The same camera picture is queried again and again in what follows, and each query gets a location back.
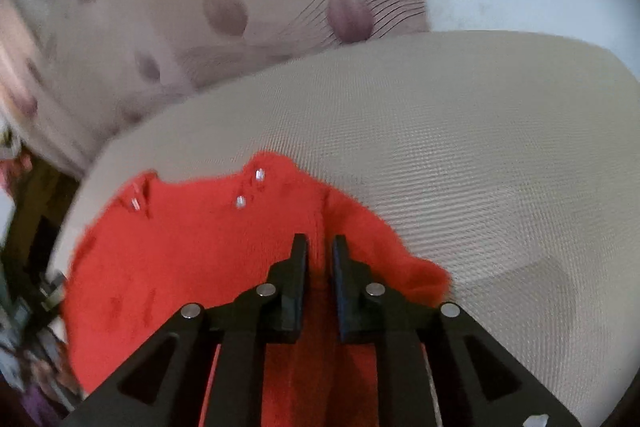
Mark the red knit sweater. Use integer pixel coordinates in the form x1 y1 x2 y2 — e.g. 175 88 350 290
62 151 454 427

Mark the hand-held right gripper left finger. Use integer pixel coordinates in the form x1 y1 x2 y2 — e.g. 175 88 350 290
60 234 308 427

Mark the beige woven table cloth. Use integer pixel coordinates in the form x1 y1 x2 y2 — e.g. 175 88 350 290
47 29 640 427

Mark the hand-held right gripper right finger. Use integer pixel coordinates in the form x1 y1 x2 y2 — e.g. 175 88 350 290
333 235 582 427

